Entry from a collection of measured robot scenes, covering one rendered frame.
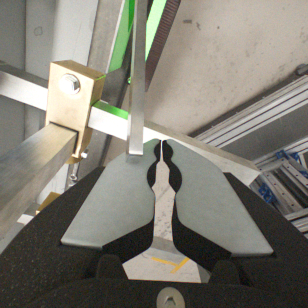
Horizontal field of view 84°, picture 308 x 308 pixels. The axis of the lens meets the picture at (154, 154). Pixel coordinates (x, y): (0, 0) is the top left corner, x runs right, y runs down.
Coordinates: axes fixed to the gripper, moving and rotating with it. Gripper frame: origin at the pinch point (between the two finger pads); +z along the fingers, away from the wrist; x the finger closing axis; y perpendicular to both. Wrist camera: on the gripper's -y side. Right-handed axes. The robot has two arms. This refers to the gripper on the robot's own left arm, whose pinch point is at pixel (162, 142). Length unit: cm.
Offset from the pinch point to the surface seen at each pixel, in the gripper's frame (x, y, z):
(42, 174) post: -11.1, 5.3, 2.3
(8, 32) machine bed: -29.8, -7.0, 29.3
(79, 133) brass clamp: -10.6, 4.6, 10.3
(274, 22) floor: 55, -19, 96
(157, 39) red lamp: -1.0, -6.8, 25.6
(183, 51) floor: 12, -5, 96
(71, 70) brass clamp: -10.2, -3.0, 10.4
